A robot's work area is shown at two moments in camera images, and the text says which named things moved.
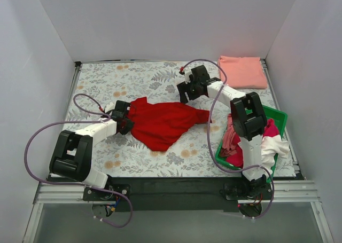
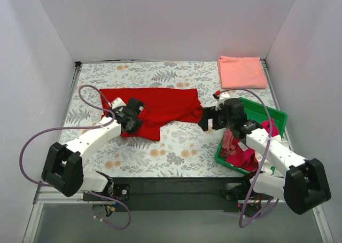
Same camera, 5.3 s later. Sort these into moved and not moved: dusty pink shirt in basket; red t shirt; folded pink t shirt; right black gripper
Moved: red t shirt; right black gripper
Not moved: dusty pink shirt in basket; folded pink t shirt
